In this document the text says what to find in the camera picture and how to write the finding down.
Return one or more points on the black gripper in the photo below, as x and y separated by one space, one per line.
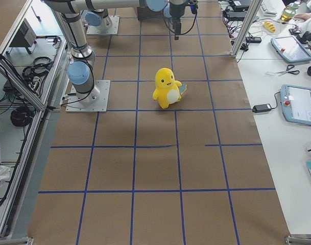
176 10

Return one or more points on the yellow plush toy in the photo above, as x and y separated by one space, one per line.
167 89

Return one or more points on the yellow banana toy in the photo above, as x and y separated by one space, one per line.
269 27

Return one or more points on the black power adapter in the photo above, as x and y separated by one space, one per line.
261 108

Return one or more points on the upper teach pendant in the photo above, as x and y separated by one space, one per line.
290 49

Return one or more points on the teach pendant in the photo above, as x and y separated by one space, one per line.
296 104
290 49

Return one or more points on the oil bottle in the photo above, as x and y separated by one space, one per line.
290 11

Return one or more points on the black scissors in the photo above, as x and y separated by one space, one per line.
288 70

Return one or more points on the lower teach pendant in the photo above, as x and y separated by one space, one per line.
296 104

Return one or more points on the grey electronics box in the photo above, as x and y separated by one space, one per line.
25 37

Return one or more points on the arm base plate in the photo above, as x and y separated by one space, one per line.
102 26
97 101

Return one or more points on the aluminium frame post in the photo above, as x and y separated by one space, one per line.
248 20

